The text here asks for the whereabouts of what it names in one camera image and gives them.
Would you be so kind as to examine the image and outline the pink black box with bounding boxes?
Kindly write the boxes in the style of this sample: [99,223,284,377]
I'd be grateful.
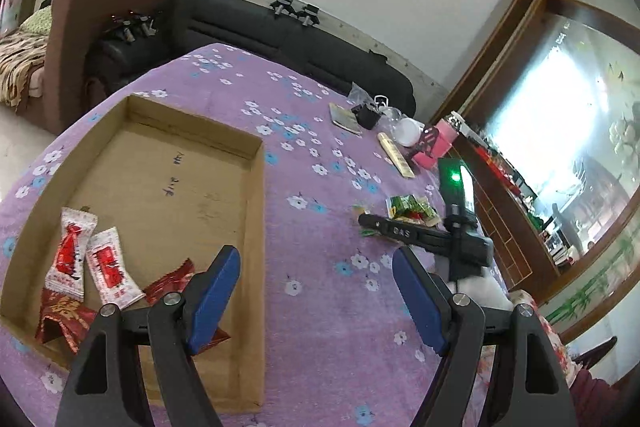
[407,124,453,170]

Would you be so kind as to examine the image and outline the person's right hand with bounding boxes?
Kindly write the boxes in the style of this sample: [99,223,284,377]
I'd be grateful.
[432,256,514,309]

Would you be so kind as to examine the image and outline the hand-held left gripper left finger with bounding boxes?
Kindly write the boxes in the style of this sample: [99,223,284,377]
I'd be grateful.
[55,246,242,427]

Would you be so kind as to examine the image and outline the brown patterned blanket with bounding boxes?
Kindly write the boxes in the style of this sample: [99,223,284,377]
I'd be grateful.
[0,29,51,108]

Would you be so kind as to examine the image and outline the black leather sofa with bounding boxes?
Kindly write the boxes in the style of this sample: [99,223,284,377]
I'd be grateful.
[87,0,417,118]

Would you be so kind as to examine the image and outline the wooden framed glass screen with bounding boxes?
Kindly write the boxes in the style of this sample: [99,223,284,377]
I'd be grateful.
[430,0,640,343]

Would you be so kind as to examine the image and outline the white round container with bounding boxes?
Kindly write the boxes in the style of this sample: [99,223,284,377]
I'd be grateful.
[395,118,426,148]

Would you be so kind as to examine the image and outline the brown armchair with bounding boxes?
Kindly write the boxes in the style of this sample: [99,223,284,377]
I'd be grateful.
[42,0,180,135]

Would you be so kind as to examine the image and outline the purple floral tablecloth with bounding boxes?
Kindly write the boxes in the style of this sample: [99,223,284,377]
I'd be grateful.
[0,43,506,427]

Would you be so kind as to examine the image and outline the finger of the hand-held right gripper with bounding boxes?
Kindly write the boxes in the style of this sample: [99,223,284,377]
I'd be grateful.
[358,213,452,254]

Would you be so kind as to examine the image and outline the black binder clip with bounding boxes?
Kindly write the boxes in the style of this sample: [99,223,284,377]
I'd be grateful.
[351,103,383,130]

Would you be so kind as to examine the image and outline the green snack packet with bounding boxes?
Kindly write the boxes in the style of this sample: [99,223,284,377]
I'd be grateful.
[387,195,441,229]

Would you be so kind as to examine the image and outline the small notepad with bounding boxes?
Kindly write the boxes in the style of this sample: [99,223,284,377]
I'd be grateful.
[328,103,363,136]

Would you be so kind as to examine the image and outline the pink bottle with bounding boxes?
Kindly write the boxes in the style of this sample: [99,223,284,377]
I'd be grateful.
[437,111,466,145]

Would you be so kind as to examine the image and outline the person's right forearm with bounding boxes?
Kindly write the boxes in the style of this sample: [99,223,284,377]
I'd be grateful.
[475,292,586,408]

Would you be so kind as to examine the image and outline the yellow patterned stick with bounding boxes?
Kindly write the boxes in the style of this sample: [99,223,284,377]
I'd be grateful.
[377,132,417,180]

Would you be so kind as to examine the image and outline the clear plastic cup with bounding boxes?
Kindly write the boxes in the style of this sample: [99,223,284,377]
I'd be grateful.
[382,106,407,128]

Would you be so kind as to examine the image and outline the white red snack packet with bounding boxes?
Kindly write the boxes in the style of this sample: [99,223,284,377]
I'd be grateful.
[85,227,147,310]
[44,207,99,303]

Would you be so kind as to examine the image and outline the low wooden cabinet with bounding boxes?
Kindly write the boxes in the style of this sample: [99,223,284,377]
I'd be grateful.
[450,127,563,305]

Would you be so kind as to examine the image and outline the clear plastic bag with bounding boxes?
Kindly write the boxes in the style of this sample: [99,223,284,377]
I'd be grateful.
[347,82,376,105]

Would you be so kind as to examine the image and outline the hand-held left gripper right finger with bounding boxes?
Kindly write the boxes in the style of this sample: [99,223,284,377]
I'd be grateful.
[392,247,583,427]

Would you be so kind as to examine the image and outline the shallow cardboard box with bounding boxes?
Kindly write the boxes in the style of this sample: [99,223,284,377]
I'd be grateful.
[0,94,266,410]

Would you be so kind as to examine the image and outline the green pillow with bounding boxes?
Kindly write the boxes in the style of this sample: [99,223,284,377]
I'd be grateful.
[20,6,53,36]

